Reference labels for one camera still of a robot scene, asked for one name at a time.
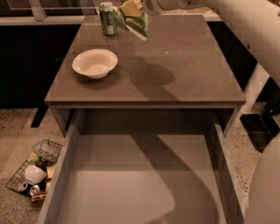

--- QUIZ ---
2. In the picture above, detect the white paper bowl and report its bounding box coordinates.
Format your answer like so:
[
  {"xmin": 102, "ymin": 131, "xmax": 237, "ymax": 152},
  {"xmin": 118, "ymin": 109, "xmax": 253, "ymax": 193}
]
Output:
[{"xmin": 72, "ymin": 49, "xmax": 118, "ymax": 78}]

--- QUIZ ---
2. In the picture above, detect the green packet in basket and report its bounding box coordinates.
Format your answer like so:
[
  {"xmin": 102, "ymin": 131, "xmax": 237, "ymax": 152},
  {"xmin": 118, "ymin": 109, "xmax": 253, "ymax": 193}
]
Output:
[{"xmin": 27, "ymin": 152, "xmax": 54, "ymax": 168}]

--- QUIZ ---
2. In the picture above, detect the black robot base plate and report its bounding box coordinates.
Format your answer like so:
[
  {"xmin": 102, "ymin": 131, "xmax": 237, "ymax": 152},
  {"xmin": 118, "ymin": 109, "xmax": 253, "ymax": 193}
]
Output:
[{"xmin": 240, "ymin": 114, "xmax": 280, "ymax": 153}]

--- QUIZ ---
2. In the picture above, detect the silver can in basket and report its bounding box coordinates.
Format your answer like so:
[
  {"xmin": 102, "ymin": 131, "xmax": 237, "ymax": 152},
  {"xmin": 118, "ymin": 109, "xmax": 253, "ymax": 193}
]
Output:
[
  {"xmin": 29, "ymin": 185, "xmax": 40, "ymax": 196},
  {"xmin": 17, "ymin": 182, "xmax": 28, "ymax": 192}
]

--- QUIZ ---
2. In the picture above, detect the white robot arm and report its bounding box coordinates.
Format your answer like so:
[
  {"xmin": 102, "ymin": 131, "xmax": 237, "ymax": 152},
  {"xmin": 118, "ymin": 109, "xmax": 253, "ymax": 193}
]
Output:
[{"xmin": 121, "ymin": 0, "xmax": 280, "ymax": 224}]

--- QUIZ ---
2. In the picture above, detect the green jalapeno chip bag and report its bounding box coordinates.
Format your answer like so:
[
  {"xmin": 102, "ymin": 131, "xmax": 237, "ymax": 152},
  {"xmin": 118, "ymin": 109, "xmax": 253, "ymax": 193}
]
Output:
[{"xmin": 113, "ymin": 0, "xmax": 148, "ymax": 41}]

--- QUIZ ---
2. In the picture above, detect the green soda can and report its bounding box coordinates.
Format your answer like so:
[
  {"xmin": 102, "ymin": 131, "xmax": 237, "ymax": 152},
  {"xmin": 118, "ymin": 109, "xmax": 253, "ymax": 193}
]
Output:
[{"xmin": 99, "ymin": 2, "xmax": 117, "ymax": 35}]

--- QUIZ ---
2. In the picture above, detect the white ceramic bowl in basket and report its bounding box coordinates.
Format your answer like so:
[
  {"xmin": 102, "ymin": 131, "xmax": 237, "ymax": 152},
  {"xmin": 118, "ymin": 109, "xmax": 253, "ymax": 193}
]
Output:
[{"xmin": 24, "ymin": 165, "xmax": 47, "ymax": 185}]

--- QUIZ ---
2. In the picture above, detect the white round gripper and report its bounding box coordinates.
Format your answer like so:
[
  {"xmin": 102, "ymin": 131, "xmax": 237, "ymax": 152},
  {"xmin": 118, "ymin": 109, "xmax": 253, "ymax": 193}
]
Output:
[{"xmin": 120, "ymin": 0, "xmax": 164, "ymax": 17}]

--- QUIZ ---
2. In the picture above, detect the clear plastic container in basket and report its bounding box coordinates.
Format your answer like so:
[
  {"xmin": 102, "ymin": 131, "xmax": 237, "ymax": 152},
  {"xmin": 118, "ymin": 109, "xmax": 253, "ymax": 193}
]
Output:
[{"xmin": 33, "ymin": 140, "xmax": 60, "ymax": 162}]

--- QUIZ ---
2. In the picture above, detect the black wire basket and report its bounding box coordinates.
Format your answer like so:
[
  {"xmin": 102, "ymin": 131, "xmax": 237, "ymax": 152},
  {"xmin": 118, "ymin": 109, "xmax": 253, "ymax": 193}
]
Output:
[{"xmin": 6, "ymin": 139, "xmax": 63, "ymax": 197}]

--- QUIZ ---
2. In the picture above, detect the open grey drawer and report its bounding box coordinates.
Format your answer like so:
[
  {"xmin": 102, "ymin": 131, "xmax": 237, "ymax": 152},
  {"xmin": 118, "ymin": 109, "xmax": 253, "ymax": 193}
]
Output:
[{"xmin": 37, "ymin": 109, "xmax": 245, "ymax": 224}]

